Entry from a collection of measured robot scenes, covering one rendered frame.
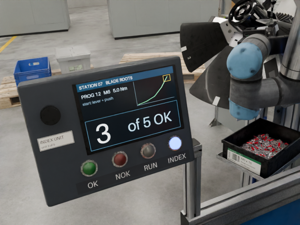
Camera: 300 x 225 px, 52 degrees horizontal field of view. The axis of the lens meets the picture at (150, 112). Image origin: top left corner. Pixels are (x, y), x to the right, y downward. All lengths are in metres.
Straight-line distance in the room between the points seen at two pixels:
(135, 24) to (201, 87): 5.57
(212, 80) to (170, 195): 1.15
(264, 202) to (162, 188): 1.37
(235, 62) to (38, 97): 0.45
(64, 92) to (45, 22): 7.76
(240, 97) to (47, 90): 0.48
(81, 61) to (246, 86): 3.19
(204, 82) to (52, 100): 0.77
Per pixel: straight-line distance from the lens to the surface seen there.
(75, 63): 3.83
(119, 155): 0.49
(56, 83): 0.46
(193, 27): 1.39
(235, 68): 0.74
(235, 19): 1.22
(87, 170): 0.49
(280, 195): 0.91
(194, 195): 0.73
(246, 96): 0.78
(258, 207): 0.87
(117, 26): 6.62
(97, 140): 0.48
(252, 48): 0.74
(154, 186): 2.20
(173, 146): 0.52
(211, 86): 1.13
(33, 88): 0.46
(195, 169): 0.68
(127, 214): 2.02
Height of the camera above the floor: 1.40
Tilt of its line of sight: 26 degrees down
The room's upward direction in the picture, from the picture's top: 4 degrees counter-clockwise
